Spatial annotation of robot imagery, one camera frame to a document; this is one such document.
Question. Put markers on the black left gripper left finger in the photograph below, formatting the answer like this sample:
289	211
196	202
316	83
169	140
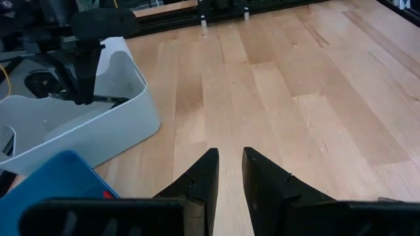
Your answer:
203	183

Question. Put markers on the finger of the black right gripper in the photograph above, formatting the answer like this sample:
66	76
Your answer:
87	75
65	73

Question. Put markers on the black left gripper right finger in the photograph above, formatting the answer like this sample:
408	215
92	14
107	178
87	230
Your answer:
265	183

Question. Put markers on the grey plastic bin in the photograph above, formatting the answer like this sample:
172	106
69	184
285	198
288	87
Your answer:
98	131

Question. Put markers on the blue plastic tray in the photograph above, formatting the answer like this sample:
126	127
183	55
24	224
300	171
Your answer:
49	177

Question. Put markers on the black aluminium table frame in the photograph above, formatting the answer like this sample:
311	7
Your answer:
164	23

